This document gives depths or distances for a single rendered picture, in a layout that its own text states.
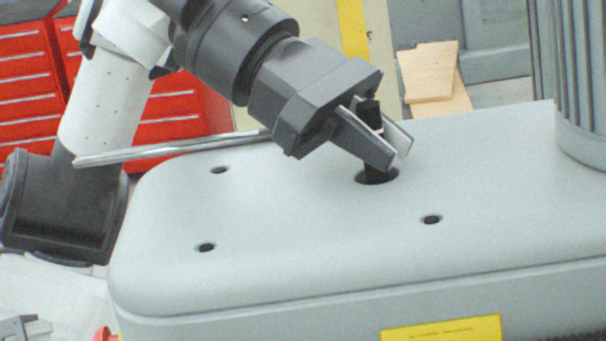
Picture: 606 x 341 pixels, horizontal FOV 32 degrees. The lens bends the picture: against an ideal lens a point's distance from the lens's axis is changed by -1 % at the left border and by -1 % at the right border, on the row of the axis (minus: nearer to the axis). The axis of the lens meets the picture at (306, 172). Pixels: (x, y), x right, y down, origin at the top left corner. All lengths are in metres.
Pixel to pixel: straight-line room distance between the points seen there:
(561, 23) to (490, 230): 0.17
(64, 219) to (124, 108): 0.17
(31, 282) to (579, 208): 0.74
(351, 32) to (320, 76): 1.76
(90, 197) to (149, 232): 0.47
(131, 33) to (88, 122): 0.36
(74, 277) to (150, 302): 0.55
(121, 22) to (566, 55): 0.37
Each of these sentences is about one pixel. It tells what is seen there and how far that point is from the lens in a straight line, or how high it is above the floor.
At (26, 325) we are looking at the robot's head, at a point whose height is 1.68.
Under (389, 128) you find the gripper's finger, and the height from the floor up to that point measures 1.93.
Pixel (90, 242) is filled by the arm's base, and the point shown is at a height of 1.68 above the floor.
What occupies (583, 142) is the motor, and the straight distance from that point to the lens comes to 0.83.
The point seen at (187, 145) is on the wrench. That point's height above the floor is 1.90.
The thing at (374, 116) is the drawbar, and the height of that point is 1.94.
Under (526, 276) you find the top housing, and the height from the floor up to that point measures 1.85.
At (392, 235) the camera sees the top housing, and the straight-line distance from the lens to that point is 0.77.
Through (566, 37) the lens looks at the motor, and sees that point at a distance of 0.83.
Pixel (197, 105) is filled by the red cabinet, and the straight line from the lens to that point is 5.61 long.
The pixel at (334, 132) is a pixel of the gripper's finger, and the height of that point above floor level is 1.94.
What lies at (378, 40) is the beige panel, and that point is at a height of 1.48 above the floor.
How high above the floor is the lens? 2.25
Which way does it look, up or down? 23 degrees down
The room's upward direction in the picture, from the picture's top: 10 degrees counter-clockwise
